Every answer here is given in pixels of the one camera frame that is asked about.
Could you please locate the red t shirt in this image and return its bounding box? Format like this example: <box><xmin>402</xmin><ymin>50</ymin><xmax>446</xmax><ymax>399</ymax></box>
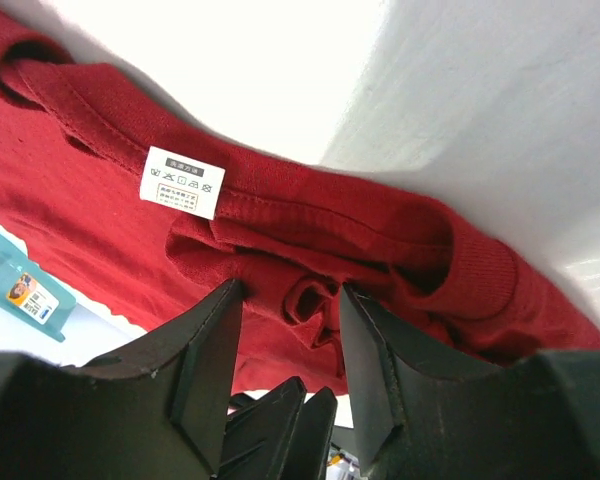
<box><xmin>0</xmin><ymin>10</ymin><xmax>600</xmax><ymax>395</ymax></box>

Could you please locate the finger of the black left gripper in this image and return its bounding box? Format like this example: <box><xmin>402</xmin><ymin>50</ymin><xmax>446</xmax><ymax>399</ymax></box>
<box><xmin>275</xmin><ymin>385</ymin><xmax>337</xmax><ymax>480</ymax></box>
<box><xmin>217</xmin><ymin>377</ymin><xmax>306</xmax><ymax>480</ymax></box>

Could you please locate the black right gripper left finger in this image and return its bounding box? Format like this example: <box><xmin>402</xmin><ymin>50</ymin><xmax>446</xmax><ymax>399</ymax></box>
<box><xmin>0</xmin><ymin>280</ymin><xmax>242</xmax><ymax>479</ymax></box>

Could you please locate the teal transparent plastic bin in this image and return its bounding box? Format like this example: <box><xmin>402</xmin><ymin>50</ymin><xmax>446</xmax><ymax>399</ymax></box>
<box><xmin>0</xmin><ymin>234</ymin><xmax>77</xmax><ymax>342</ymax></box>

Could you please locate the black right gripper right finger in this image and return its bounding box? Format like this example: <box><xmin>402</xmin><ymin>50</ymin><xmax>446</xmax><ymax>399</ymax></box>
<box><xmin>340</xmin><ymin>286</ymin><xmax>600</xmax><ymax>479</ymax></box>

